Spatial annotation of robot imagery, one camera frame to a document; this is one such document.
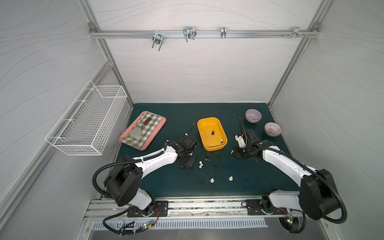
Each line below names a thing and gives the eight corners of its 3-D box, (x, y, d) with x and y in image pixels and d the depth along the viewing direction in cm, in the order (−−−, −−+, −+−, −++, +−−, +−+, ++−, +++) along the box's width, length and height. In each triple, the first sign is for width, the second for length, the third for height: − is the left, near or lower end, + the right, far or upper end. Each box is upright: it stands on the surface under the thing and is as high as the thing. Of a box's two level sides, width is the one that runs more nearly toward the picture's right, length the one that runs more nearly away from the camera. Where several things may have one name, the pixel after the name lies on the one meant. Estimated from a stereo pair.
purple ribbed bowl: (265, 137, 102) (268, 133, 99) (261, 126, 109) (264, 122, 105) (280, 137, 102) (283, 133, 99) (275, 126, 109) (278, 122, 105)
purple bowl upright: (246, 123, 109) (248, 119, 105) (243, 112, 116) (244, 108, 112) (260, 123, 109) (263, 119, 105) (256, 112, 116) (258, 108, 112)
